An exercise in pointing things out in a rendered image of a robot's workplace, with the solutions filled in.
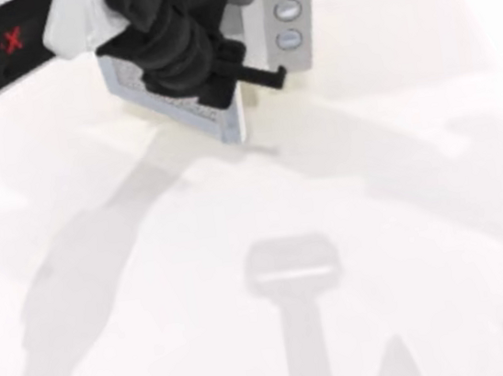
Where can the round silver push button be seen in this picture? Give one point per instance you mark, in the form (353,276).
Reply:
(289,39)
(287,9)

